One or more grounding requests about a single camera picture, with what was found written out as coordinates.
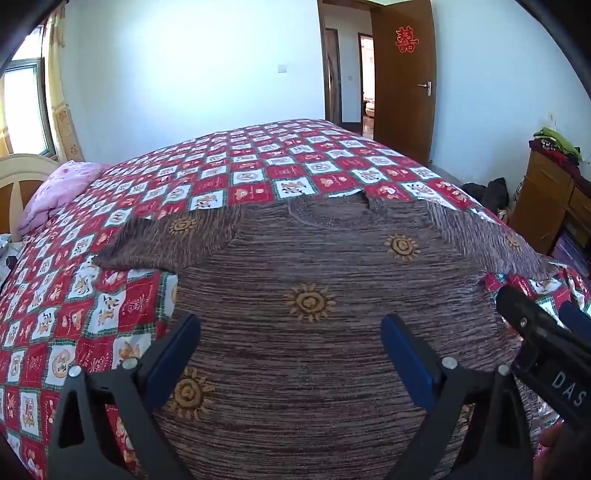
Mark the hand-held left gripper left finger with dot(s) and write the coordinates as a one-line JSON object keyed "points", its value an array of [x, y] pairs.
{"points": [[175, 355]]}

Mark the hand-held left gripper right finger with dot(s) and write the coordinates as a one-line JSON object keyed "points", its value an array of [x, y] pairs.
{"points": [[408, 364]]}

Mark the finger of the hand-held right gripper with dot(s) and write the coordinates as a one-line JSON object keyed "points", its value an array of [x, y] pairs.
{"points": [[577, 316], [526, 311]]}

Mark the brown sweater with sun prints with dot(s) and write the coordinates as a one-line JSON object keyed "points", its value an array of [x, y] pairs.
{"points": [[323, 240]]}

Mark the purple box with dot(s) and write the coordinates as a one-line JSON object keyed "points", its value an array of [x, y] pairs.
{"points": [[571, 253]]}

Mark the wooden cabinet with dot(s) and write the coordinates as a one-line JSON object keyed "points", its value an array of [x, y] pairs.
{"points": [[540, 198]]}

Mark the black bag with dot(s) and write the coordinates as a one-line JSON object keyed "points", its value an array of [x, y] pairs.
{"points": [[489, 194]]}

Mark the dark red cloth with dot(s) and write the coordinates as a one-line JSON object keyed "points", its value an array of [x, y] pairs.
{"points": [[554, 159]]}

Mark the pink pillow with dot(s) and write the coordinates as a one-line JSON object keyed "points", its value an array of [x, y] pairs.
{"points": [[60, 184]]}

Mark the red checkered printed blanket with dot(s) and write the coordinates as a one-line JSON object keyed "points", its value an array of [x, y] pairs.
{"points": [[258, 152]]}

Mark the cream wooden headboard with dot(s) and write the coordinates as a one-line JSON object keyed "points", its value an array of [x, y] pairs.
{"points": [[18, 175]]}

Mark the brown wooden door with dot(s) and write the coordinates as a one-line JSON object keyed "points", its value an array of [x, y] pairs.
{"points": [[401, 106]]}

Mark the yellow patterned curtain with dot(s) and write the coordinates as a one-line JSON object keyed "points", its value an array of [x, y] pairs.
{"points": [[64, 120]]}

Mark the window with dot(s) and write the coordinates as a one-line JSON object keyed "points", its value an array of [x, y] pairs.
{"points": [[23, 106]]}

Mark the red paper door decoration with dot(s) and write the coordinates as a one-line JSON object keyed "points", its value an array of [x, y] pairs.
{"points": [[407, 39]]}

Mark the wooden door frame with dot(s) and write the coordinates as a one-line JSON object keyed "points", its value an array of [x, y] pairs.
{"points": [[322, 60]]}

